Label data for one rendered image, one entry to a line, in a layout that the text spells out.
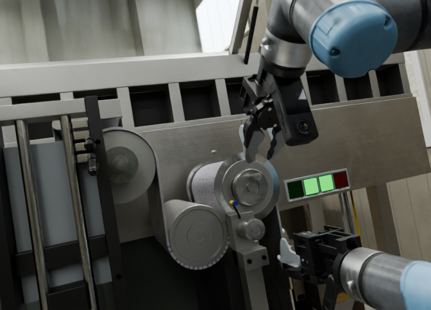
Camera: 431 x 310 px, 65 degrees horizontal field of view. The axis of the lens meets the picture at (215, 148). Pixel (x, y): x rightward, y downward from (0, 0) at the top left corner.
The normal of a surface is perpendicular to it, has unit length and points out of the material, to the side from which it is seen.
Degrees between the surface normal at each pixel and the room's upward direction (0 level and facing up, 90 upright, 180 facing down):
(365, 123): 90
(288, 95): 78
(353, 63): 139
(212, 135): 90
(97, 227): 90
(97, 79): 90
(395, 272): 37
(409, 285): 49
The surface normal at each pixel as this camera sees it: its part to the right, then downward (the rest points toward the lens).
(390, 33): 0.19, 0.70
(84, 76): 0.30, -0.11
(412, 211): -0.89, 0.13
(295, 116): 0.23, -0.30
